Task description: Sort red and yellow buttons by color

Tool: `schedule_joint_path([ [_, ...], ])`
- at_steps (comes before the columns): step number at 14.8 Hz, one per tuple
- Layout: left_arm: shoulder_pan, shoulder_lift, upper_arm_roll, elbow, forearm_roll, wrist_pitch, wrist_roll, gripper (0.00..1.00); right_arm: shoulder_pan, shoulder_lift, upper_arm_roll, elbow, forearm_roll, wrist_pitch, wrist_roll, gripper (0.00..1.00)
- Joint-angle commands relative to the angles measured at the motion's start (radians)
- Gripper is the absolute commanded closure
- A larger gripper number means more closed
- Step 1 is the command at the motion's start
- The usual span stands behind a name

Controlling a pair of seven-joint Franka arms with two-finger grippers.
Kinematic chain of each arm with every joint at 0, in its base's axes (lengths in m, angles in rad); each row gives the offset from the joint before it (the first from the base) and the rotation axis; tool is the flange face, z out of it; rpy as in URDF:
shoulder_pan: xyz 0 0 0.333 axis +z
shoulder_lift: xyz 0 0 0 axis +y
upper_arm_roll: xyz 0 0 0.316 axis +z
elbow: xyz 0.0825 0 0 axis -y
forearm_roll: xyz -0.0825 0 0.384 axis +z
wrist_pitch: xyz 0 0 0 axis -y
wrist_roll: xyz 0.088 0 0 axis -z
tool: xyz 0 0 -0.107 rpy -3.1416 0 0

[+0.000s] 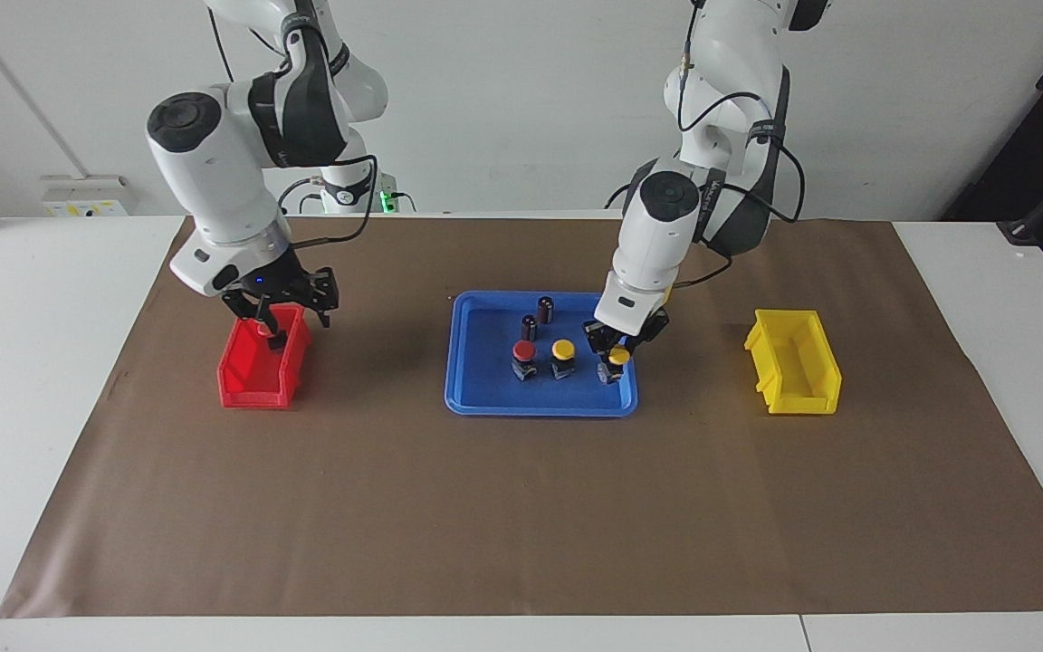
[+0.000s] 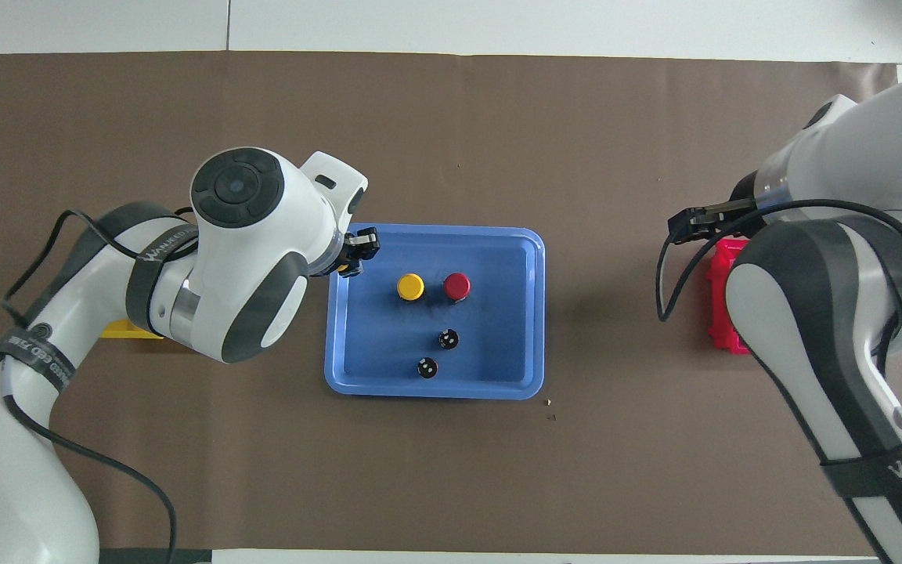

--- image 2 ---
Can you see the brown paper table mat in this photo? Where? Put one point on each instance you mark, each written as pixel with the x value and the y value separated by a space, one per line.
pixel 498 117

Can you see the red plastic storage bin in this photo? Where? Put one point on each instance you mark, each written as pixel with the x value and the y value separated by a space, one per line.
pixel 721 313

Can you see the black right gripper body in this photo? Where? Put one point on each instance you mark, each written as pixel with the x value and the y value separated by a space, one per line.
pixel 741 213

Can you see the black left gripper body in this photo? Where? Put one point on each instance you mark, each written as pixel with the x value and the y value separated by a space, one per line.
pixel 347 249

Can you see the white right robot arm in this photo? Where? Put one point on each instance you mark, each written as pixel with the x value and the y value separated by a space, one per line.
pixel 850 157

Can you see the red push button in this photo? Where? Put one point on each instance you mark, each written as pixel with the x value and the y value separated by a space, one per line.
pixel 456 286

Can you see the blue plastic tray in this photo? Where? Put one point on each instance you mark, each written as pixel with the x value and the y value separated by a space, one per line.
pixel 388 360

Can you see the yellow plastic storage bin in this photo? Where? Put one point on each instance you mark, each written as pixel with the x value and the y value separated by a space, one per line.
pixel 130 330

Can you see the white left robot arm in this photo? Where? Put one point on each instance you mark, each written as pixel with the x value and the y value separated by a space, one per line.
pixel 247 235

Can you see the small black button part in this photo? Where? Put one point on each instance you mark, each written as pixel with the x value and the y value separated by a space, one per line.
pixel 449 339
pixel 427 367

